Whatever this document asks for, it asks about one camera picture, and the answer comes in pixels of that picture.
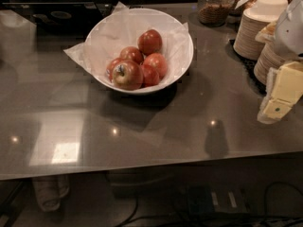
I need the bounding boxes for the black cable under table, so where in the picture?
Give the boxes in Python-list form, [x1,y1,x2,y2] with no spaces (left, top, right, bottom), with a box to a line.
[115,181,303,227]

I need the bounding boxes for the glass jar with cereal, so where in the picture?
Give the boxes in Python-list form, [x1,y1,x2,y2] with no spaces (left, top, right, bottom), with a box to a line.
[197,0,235,26]

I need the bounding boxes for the red-green apple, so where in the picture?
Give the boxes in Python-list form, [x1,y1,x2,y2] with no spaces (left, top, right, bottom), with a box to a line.
[112,60,143,91]

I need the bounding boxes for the middle left red apple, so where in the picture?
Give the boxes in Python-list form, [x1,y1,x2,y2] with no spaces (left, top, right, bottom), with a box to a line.
[119,46,144,64]

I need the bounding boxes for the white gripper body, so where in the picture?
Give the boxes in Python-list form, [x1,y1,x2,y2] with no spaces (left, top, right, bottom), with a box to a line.
[274,0,303,61]

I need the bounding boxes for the left stack paper plates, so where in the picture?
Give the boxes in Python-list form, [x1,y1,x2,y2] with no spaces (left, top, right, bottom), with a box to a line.
[233,9,274,61]

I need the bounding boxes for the right stack paper plates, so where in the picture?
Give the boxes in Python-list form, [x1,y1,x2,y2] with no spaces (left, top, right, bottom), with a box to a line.
[254,43,285,84]

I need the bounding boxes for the hanging beige towel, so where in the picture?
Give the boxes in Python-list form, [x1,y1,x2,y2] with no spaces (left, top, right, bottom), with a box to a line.
[32,175,70,212]

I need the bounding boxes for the black rubber mat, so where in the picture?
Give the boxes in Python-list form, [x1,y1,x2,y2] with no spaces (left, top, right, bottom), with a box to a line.
[233,49,266,96]

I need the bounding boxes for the white paper bowl liner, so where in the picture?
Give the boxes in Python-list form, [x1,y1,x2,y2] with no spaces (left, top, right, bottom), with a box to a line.
[63,1,191,89]

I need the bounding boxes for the black induction cooktop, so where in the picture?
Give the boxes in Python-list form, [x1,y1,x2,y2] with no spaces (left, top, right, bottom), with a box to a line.
[4,2,113,36]

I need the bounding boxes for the dark electronic box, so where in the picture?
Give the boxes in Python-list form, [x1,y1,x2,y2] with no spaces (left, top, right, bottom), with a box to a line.
[187,185,250,216]

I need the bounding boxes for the far left red apple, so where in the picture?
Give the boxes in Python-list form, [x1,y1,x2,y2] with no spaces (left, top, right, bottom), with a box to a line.
[106,58,123,81]

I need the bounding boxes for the white ceramic bowl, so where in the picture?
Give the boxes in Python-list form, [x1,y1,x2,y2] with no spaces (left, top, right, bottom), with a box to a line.
[84,8,195,96]

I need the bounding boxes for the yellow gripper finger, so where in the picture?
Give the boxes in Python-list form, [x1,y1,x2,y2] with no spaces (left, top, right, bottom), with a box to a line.
[258,61,303,124]
[255,21,276,44]

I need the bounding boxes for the front right red apple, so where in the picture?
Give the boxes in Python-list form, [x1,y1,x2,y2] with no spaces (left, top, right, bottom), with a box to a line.
[141,64,160,87]

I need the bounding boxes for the red apple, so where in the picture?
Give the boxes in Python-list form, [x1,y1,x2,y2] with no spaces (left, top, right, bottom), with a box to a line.
[106,58,123,81]
[119,46,144,64]
[144,53,168,79]
[141,64,160,87]
[137,29,163,55]

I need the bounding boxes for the stack paper plates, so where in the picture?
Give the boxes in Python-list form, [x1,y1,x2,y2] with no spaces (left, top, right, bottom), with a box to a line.
[254,43,285,84]
[233,9,274,61]

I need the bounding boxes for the top red apple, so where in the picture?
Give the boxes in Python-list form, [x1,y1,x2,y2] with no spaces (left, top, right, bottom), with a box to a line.
[137,29,163,55]

